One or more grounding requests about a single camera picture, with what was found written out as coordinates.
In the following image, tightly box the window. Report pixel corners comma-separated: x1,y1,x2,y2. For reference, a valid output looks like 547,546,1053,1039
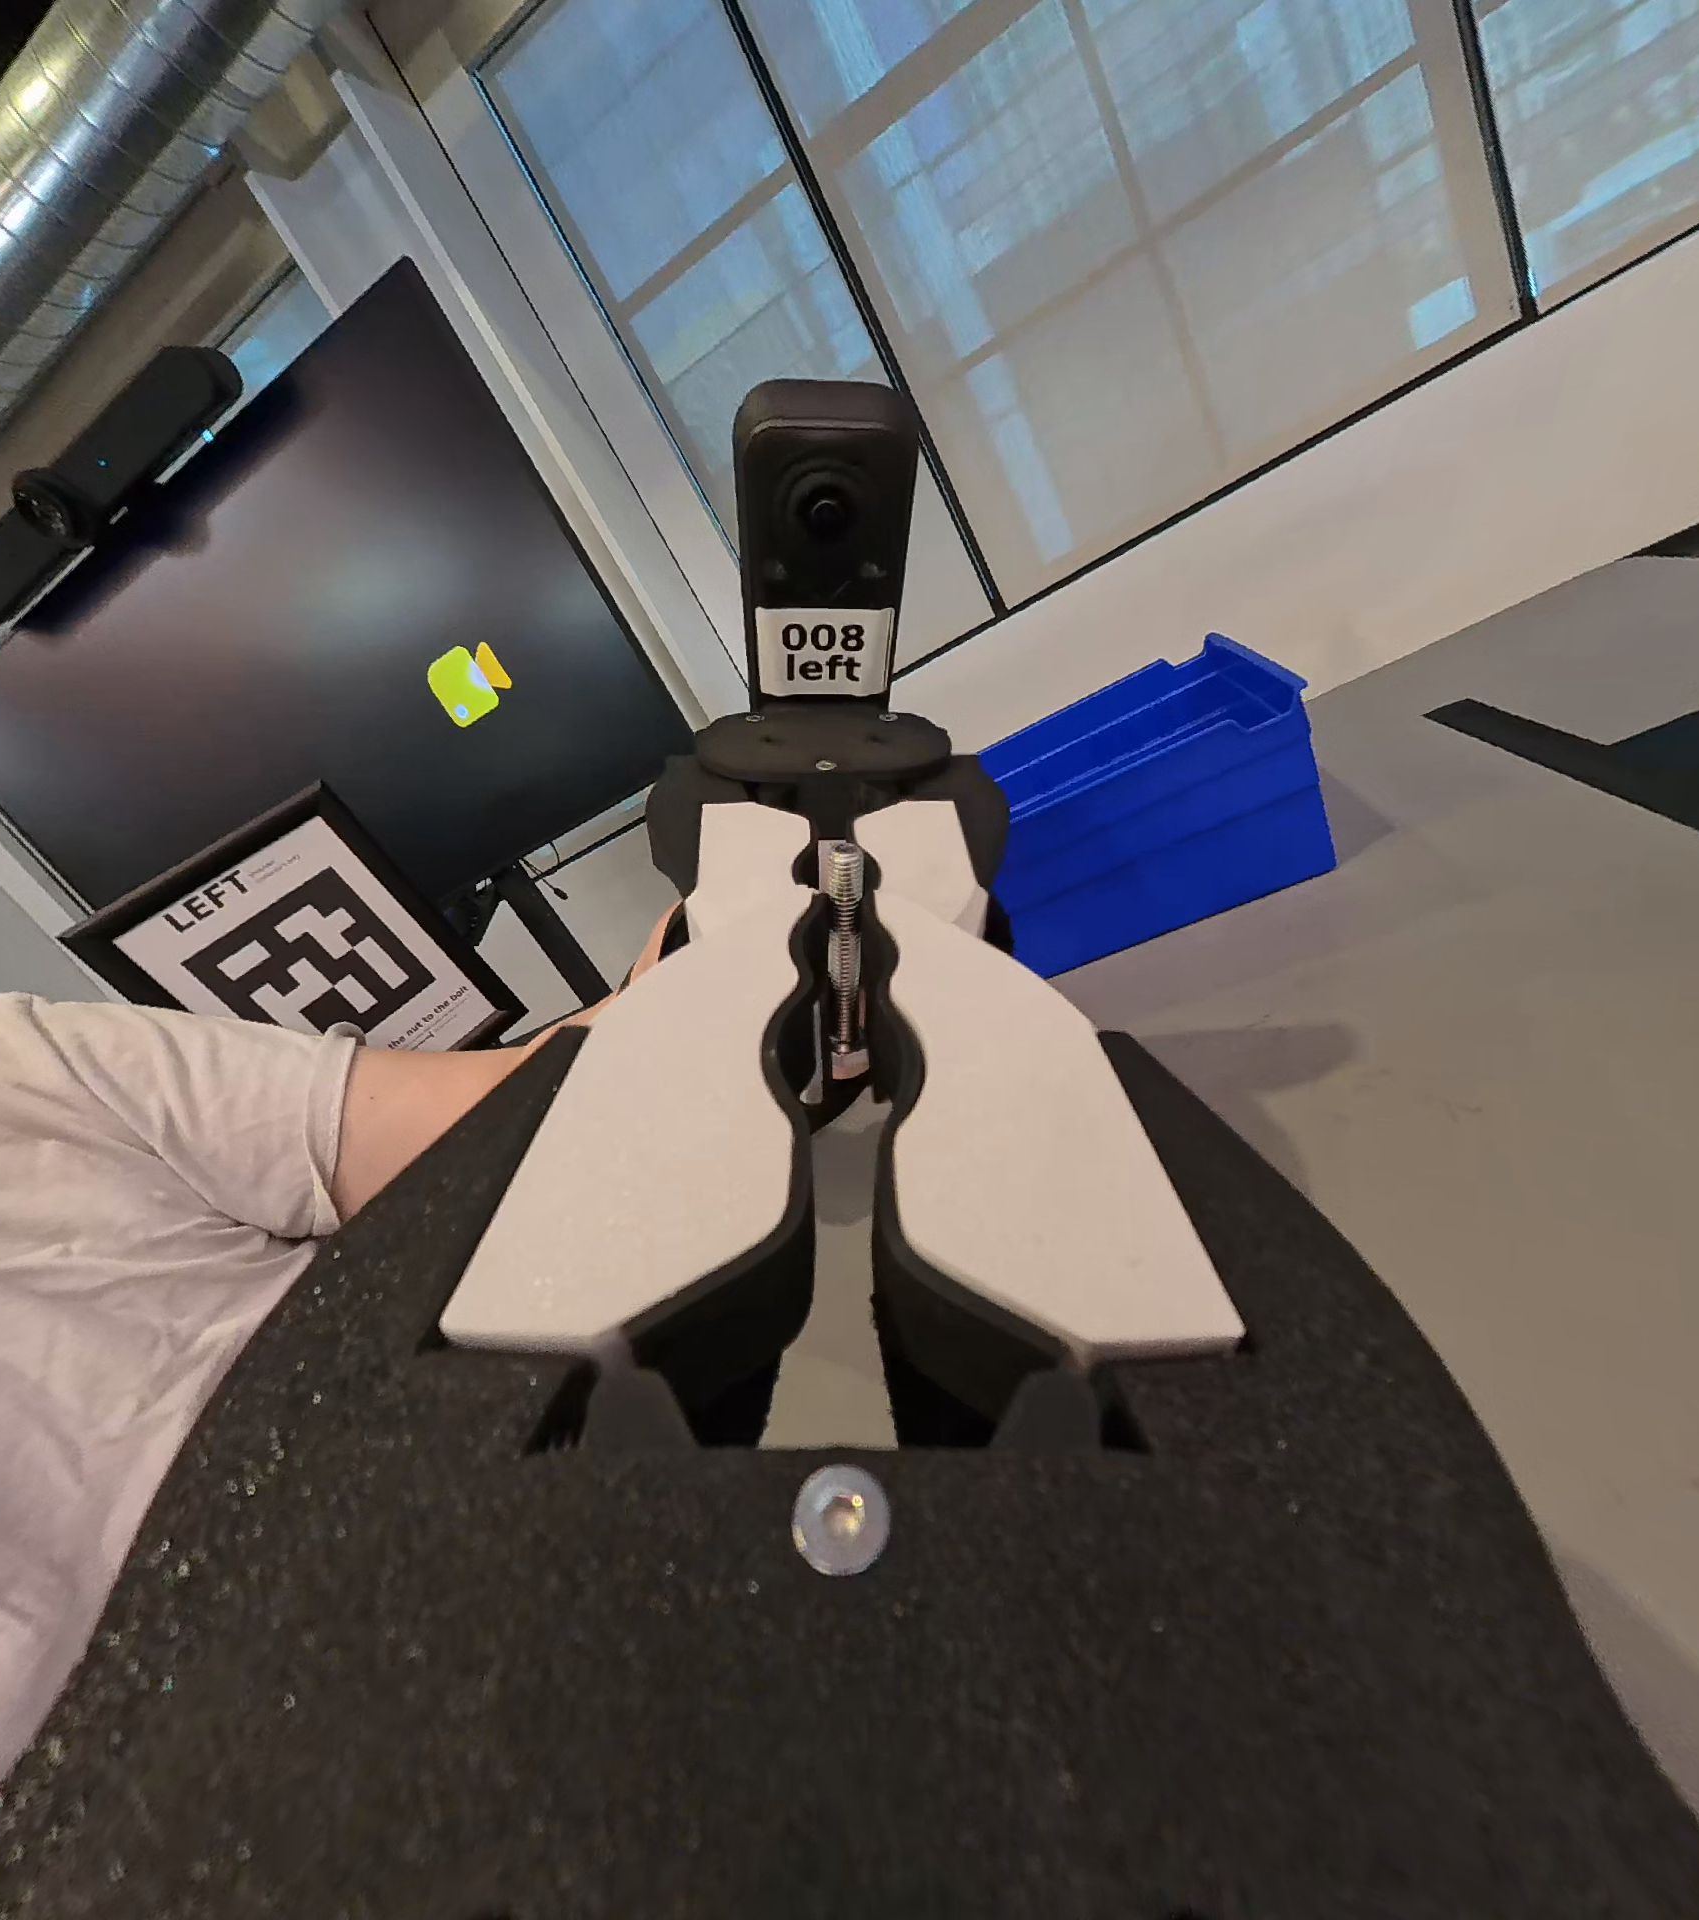
473,0,1699,618

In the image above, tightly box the black screen stand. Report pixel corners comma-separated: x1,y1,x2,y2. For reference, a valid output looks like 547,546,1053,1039
443,831,613,1021

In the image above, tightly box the silver air duct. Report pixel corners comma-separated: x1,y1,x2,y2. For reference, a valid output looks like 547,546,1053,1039
0,0,371,557

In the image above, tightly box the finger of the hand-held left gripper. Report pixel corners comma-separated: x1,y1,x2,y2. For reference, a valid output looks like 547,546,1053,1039
845,797,1001,927
675,801,815,961

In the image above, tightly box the large black screen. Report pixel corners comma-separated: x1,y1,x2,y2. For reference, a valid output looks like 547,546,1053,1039
0,253,693,918

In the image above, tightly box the blue plastic bin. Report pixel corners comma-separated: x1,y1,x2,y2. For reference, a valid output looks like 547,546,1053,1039
975,632,1337,979

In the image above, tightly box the person's left forearm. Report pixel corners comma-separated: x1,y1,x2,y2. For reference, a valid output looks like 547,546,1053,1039
323,973,641,1220

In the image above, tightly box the black video bar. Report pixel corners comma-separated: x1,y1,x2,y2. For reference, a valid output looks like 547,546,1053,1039
0,344,245,644

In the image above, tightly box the small silver bolt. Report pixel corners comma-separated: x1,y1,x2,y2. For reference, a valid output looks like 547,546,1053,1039
819,839,873,1082

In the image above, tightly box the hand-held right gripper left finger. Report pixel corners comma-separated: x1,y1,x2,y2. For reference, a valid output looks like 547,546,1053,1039
439,894,821,1372

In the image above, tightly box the yellow green sticker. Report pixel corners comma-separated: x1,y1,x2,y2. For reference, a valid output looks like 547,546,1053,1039
425,641,513,732

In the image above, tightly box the person's white shirt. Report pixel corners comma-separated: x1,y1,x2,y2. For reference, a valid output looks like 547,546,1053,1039
0,990,363,1847

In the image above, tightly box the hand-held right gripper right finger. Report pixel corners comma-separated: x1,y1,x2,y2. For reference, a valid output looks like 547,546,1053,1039
871,896,1249,1375

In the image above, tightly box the framed marker poster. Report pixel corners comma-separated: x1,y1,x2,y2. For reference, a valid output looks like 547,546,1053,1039
57,776,527,1056

